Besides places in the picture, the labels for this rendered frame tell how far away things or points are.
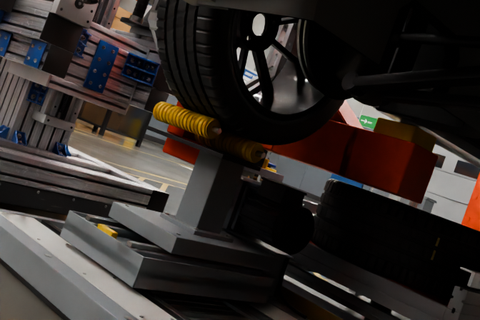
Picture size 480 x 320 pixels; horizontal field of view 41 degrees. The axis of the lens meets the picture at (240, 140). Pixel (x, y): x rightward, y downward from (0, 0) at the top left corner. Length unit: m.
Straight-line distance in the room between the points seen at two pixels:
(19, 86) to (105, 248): 1.02
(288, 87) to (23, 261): 0.94
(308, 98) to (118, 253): 0.74
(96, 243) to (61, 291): 0.22
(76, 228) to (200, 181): 0.36
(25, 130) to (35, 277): 0.99
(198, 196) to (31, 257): 0.48
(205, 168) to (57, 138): 0.91
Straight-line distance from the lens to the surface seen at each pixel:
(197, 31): 1.63
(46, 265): 1.61
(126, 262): 1.61
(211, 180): 1.81
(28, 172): 2.19
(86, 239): 1.75
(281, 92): 2.04
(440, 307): 1.96
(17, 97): 2.53
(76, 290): 1.49
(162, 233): 1.69
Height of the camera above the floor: 0.48
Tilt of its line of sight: 1 degrees up
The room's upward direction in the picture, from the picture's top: 20 degrees clockwise
